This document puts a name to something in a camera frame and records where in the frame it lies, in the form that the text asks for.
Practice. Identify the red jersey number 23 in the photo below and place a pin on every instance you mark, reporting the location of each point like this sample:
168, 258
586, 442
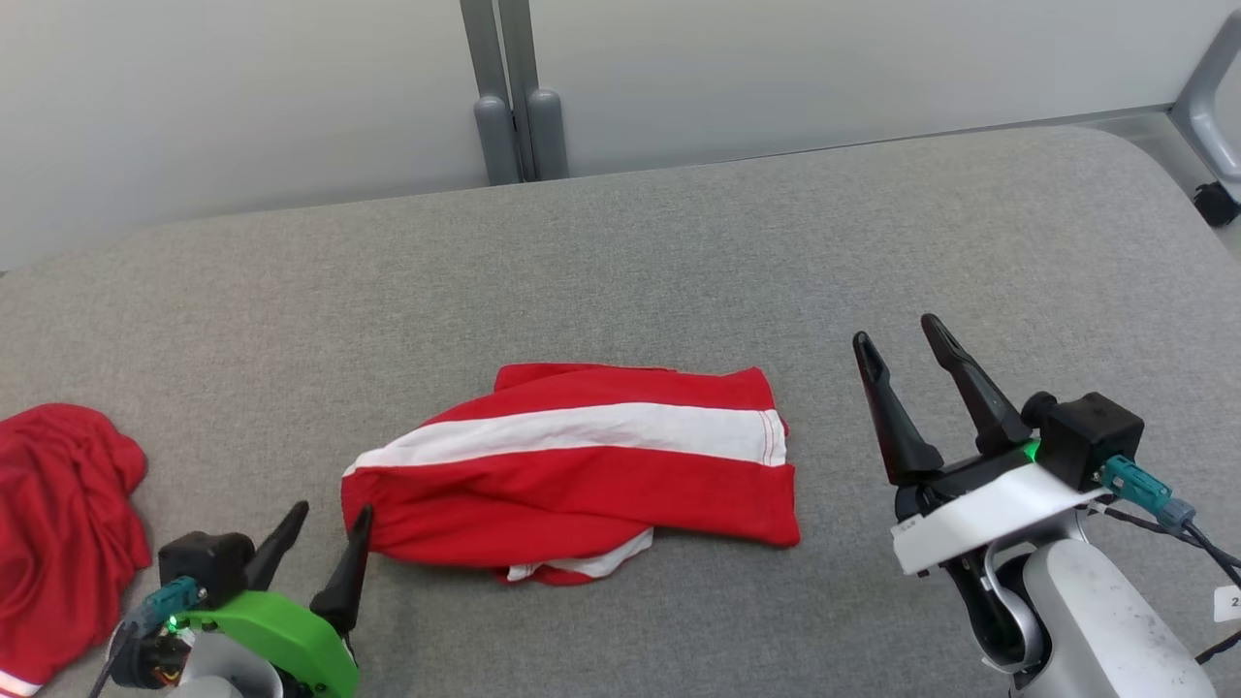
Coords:
58, 523

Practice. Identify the grey partition base rail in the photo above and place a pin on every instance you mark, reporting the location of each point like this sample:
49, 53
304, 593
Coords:
1115, 117

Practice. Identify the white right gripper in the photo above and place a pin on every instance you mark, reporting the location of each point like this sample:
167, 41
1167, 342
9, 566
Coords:
989, 509

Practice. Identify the black caster wheel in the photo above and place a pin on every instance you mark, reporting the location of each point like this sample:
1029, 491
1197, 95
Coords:
1217, 204

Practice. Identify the grey partition post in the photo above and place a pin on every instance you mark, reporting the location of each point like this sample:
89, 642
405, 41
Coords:
494, 126
545, 126

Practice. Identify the red garment with white stripe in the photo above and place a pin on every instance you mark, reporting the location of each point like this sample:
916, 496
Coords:
582, 485

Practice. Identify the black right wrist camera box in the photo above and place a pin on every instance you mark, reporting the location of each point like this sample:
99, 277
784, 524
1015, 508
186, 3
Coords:
1091, 436

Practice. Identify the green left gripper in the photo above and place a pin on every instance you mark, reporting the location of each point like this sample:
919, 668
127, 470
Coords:
291, 630

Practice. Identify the grey metal frame leg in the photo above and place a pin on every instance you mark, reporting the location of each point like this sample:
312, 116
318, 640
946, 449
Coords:
1202, 107

